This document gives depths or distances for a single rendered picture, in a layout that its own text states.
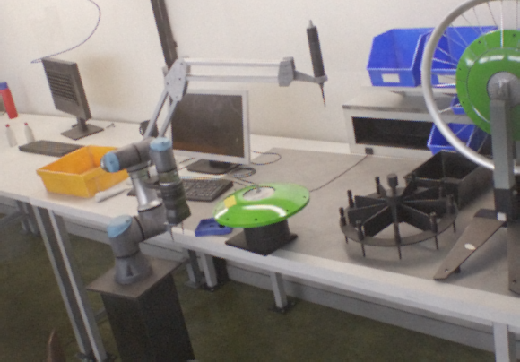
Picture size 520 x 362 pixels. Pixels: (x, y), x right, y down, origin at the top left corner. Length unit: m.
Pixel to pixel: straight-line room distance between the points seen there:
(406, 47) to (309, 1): 0.49
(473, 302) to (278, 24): 1.74
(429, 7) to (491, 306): 1.29
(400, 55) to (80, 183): 1.42
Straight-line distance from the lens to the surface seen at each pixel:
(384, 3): 2.96
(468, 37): 2.79
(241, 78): 2.55
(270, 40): 3.38
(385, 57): 2.90
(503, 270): 2.11
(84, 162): 3.62
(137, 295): 2.48
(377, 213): 2.25
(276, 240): 2.37
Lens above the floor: 1.96
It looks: 20 degrees down
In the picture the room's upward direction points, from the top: 12 degrees counter-clockwise
